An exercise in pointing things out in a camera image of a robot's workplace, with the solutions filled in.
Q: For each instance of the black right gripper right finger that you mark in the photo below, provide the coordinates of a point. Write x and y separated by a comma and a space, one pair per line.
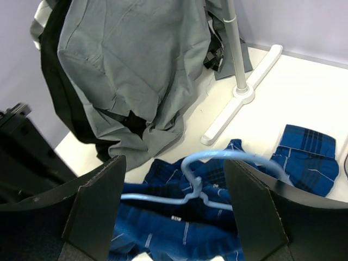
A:
260, 229

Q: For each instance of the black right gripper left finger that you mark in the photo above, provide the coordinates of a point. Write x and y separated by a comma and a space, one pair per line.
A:
90, 225

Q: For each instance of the light blue hanger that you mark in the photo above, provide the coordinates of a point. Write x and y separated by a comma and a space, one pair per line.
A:
197, 183

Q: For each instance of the blue plaid shirt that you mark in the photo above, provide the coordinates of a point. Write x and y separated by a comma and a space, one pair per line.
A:
194, 231

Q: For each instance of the grey shirt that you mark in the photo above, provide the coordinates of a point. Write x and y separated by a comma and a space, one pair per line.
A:
133, 65

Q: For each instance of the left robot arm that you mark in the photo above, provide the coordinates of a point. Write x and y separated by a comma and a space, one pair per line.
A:
29, 166

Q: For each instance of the black white checked shirt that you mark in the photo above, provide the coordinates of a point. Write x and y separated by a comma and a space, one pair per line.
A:
213, 59

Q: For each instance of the white clothes rack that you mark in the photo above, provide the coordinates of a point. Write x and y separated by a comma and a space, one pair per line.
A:
243, 92

